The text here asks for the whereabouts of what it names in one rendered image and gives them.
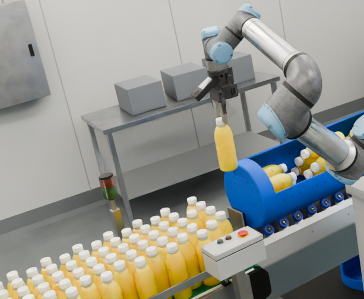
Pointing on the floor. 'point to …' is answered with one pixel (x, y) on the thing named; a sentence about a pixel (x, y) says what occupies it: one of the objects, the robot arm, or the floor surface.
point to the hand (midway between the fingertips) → (221, 120)
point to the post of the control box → (240, 285)
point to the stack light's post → (117, 222)
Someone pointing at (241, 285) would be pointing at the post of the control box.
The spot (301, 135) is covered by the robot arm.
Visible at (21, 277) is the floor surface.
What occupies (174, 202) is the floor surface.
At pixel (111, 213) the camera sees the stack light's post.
